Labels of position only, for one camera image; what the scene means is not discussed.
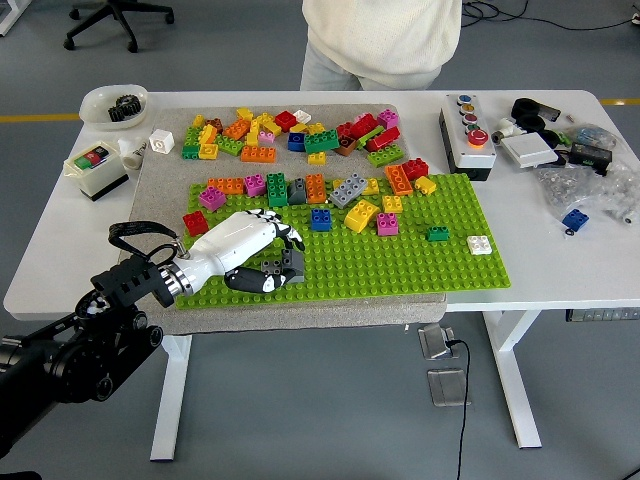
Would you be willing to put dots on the small black grey block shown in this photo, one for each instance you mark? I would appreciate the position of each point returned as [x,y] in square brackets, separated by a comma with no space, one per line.
[551,114]

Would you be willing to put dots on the white two-by-two brick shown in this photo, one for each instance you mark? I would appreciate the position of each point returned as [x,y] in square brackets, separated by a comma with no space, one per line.
[478,245]

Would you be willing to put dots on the yellow long brick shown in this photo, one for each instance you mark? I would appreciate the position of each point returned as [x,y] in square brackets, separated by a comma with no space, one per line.
[254,131]

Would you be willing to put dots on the green baseplate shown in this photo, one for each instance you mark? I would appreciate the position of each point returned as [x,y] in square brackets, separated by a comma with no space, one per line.
[375,270]

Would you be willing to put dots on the pink two-by-two brick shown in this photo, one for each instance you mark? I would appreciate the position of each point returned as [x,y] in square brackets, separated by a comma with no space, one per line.
[255,184]

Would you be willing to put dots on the person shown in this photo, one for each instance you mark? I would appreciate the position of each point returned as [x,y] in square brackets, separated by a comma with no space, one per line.
[385,35]

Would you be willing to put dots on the green plastic clip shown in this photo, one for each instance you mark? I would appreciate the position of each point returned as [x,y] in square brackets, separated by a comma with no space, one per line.
[565,134]

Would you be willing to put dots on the lime green two-by-four brick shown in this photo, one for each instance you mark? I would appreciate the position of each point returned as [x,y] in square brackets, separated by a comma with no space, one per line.
[385,155]

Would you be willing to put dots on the black office chair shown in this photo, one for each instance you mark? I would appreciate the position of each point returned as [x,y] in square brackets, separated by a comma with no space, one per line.
[119,9]

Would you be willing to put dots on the yellow two-by-two brick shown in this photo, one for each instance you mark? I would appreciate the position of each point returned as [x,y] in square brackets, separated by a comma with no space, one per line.
[391,203]
[208,151]
[371,186]
[316,158]

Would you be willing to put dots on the brown brick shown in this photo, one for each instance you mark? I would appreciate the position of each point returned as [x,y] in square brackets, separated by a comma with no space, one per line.
[214,123]
[346,145]

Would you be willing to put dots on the switch box green red buttons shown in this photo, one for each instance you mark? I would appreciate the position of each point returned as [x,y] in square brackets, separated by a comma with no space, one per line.
[100,177]

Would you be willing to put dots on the yellow arch brick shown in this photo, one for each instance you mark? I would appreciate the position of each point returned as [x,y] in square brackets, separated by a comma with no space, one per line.
[361,215]

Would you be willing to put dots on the lime green flat plate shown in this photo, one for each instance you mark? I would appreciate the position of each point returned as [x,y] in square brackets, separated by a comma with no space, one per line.
[370,136]

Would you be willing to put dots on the grey slope brick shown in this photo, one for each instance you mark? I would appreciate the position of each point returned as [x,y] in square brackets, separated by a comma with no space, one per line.
[296,191]
[296,265]

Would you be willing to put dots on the black tape roll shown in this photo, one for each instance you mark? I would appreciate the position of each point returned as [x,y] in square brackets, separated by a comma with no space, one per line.
[520,104]
[531,121]

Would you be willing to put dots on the white cube box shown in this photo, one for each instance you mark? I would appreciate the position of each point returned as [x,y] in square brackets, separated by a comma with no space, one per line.
[161,142]

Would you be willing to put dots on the white table leg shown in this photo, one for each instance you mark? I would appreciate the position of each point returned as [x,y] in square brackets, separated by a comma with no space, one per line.
[515,380]
[170,400]

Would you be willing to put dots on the white flat switch plate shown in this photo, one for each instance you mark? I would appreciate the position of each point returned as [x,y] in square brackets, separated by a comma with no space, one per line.
[529,151]

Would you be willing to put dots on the table height control panel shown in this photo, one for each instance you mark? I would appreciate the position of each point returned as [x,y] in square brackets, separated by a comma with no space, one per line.
[600,315]

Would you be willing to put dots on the push-button control box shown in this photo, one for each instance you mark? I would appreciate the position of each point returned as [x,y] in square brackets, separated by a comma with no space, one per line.
[475,155]

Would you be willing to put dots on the yellow rounded small brick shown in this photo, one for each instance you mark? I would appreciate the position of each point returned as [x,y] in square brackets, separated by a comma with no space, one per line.
[424,184]

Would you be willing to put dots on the red two-by-four brick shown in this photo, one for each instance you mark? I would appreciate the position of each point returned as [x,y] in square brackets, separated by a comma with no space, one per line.
[363,126]
[383,139]

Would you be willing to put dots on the clear bag of screws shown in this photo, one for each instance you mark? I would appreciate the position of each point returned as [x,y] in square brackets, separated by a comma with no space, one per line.
[565,187]

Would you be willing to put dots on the white plastic bowl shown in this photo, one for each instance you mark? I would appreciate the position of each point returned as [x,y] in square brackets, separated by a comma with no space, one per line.
[95,107]

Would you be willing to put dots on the white pipe connector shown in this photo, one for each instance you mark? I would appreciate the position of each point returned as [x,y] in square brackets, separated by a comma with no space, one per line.
[506,127]

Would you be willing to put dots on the dark green two-by-four brick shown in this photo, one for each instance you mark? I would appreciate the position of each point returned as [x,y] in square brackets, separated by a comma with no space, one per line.
[321,141]
[276,189]

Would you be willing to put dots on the grey-brown mat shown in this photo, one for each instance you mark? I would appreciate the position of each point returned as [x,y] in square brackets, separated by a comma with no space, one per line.
[300,316]

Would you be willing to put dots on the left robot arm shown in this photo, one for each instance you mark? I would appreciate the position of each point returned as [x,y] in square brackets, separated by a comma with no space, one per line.
[127,285]

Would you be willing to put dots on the orange two-by-four brick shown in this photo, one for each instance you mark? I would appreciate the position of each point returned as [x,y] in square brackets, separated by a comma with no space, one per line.
[226,185]
[258,154]

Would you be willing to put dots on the magenta two-by-two brick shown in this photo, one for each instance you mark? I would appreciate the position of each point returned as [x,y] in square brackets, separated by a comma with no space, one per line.
[212,198]
[387,118]
[387,223]

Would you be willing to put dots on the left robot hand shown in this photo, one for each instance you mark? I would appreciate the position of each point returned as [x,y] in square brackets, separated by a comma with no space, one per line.
[227,245]

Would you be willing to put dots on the clear bag blue parts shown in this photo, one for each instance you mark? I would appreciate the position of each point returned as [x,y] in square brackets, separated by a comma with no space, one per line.
[592,135]

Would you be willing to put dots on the black round knob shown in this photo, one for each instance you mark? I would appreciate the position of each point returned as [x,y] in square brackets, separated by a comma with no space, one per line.
[550,137]

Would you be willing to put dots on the dark green small brick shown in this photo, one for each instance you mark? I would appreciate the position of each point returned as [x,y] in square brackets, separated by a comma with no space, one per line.
[437,233]
[190,151]

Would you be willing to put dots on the pink small brick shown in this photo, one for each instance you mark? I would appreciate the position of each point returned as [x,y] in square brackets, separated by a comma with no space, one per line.
[266,137]
[361,118]

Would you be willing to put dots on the orange upturned long brick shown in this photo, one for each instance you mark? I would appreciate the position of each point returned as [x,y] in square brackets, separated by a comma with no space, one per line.
[398,179]

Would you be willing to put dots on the blue two-by-two brick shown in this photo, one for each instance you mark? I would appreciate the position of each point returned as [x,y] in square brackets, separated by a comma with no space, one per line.
[320,219]
[575,218]
[296,142]

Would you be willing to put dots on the black gear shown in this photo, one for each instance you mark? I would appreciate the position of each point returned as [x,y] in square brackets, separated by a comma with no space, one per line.
[116,114]
[131,105]

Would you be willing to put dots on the grey two-by-four brick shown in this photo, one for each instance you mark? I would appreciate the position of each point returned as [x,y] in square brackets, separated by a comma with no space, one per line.
[348,189]
[270,266]

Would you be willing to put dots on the white furniture foot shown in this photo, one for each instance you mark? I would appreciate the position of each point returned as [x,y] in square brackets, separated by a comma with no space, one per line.
[7,22]

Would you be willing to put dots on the red two-by-two brick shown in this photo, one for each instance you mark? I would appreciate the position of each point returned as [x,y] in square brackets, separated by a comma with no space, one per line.
[285,120]
[195,222]
[414,168]

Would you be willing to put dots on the black power adapter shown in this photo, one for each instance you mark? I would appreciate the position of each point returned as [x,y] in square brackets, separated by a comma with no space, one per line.
[590,155]

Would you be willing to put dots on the metal floor socket box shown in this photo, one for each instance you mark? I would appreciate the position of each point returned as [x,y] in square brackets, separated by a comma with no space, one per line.
[447,387]
[432,342]

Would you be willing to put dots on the white small brick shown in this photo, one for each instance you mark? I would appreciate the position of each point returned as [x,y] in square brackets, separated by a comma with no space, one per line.
[302,116]

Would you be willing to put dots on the white plastic tube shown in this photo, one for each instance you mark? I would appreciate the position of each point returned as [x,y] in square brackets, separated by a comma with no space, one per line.
[132,155]

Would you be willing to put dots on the clear bag metal parts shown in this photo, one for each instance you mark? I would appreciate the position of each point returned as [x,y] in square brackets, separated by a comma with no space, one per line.
[622,195]

